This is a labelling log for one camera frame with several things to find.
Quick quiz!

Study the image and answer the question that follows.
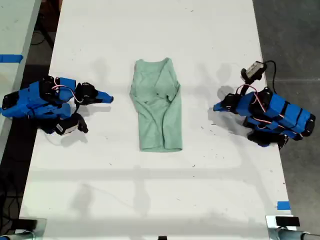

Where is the black camera cable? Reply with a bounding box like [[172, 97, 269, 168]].
[[262, 59, 278, 95]]

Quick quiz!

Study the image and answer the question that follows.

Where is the long blue tape strip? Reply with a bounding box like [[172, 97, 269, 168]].
[[0, 53, 24, 64]]

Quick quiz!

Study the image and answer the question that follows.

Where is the short blue tape strip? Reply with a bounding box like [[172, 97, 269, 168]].
[[276, 200, 292, 211]]

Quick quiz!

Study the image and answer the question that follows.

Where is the metal table clamp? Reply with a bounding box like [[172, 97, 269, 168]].
[[0, 217, 48, 240], [265, 214, 320, 240]]

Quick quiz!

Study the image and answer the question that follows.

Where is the black camera stalk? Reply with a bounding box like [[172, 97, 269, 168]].
[[242, 77, 255, 96], [72, 112, 89, 134]]

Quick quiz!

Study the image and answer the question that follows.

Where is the pale green T-shirt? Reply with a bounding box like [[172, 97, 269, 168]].
[[129, 57, 184, 153]]

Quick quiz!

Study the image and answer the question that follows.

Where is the black floor cable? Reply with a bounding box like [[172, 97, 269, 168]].
[[31, 9, 57, 51]]

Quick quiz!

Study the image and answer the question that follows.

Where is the black camera box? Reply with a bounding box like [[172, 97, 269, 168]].
[[54, 119, 80, 137], [240, 60, 266, 82]]

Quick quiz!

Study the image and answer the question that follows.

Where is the white side table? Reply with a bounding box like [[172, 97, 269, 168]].
[[0, 0, 43, 161]]

